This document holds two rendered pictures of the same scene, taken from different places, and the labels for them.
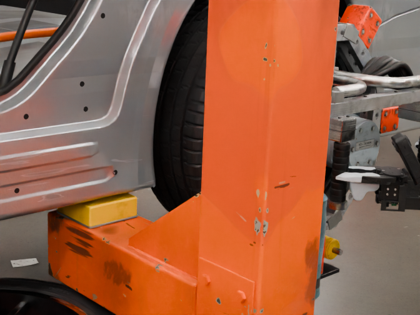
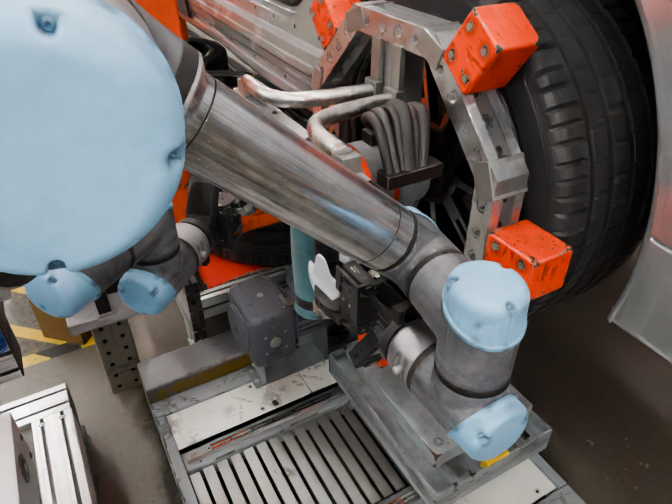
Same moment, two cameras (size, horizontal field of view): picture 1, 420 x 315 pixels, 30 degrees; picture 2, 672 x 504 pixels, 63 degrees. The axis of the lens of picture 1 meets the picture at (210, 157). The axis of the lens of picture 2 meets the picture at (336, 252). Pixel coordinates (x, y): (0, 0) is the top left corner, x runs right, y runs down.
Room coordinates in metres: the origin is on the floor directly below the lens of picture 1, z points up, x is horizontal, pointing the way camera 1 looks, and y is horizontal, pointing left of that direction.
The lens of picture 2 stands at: (2.05, -1.14, 1.31)
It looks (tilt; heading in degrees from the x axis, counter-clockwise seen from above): 35 degrees down; 104
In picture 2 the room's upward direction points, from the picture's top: straight up
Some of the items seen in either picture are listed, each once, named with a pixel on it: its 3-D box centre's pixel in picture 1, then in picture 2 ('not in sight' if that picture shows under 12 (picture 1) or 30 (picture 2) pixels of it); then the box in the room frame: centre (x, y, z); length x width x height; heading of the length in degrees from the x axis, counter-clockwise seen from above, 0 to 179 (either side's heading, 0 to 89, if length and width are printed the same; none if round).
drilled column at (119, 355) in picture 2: not in sight; (110, 328); (1.12, -0.17, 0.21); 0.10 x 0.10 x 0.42; 44
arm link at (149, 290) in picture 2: not in sight; (158, 274); (1.63, -0.59, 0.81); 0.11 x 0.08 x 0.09; 88
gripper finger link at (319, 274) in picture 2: not in sight; (322, 271); (1.88, -0.57, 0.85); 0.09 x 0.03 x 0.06; 143
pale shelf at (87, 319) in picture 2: not in sight; (92, 271); (1.14, -0.19, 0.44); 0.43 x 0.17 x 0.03; 134
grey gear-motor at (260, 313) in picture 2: not in sight; (308, 321); (1.69, -0.05, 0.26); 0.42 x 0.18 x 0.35; 44
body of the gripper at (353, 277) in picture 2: not in sight; (381, 307); (1.98, -0.63, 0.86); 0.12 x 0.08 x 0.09; 134
